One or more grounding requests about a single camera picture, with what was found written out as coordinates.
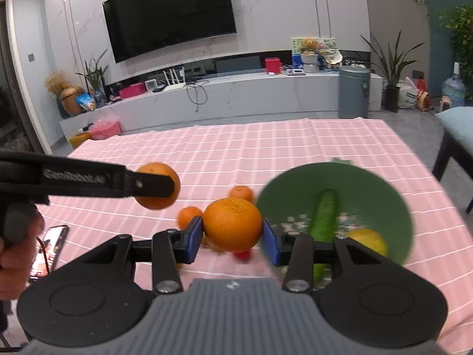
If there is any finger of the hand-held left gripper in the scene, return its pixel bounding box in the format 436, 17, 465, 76
126, 171, 175, 199

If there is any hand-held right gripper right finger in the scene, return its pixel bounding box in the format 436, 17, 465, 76
262, 218, 398, 293

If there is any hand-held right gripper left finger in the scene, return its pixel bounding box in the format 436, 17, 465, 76
79, 216, 204, 296

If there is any orange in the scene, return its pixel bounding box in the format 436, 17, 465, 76
135, 163, 182, 211
228, 185, 255, 203
178, 206, 203, 230
203, 198, 264, 253

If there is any green strainer bowl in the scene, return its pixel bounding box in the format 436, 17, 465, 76
255, 161, 414, 267

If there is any person's left hand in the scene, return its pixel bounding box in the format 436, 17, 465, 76
0, 210, 46, 300

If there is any yellow box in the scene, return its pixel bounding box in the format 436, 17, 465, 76
69, 132, 92, 149

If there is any pink plastic container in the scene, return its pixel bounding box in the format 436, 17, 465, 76
90, 116, 122, 140

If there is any green cucumber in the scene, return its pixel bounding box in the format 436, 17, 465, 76
308, 188, 340, 285

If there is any black smartphone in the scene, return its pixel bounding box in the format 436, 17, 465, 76
27, 225, 70, 282

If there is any blue snack bag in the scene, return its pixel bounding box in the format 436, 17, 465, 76
76, 93, 96, 112

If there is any pink checked tablecloth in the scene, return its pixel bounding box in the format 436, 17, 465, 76
37, 116, 473, 355

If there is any golden vase with dry grass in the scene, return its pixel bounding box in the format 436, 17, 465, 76
44, 72, 85, 117

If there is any pink box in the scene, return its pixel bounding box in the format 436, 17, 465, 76
119, 84, 145, 99

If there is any yellow-green pear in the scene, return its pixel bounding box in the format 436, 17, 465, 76
345, 228, 389, 257

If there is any leafy plant in glass vase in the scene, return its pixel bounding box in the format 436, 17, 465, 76
76, 50, 109, 109

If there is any white router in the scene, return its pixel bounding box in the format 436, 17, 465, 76
162, 66, 186, 92

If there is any white marble television cabinet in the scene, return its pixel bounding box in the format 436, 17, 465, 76
59, 70, 383, 142

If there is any grey trash can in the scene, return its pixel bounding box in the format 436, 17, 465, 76
338, 65, 371, 119

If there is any white woven basket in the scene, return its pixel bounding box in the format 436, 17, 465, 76
300, 52, 319, 74

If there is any long-leaf plant in black pot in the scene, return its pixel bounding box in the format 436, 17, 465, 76
360, 31, 425, 112

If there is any white round fan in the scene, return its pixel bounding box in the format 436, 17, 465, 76
320, 46, 344, 69

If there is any white plastic bag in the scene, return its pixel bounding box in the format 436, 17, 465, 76
398, 78, 421, 109

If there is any red bag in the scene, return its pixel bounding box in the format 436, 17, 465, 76
417, 89, 434, 112

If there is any black chair with blue cushion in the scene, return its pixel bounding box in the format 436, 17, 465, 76
432, 106, 473, 214

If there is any blue water jug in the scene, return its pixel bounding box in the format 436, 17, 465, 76
441, 63, 466, 109

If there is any bushy green potted plant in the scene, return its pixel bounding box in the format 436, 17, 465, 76
440, 5, 473, 99

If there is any black cable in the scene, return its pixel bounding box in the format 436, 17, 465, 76
185, 79, 210, 113

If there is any black wall television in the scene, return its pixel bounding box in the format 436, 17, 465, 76
102, 0, 237, 63

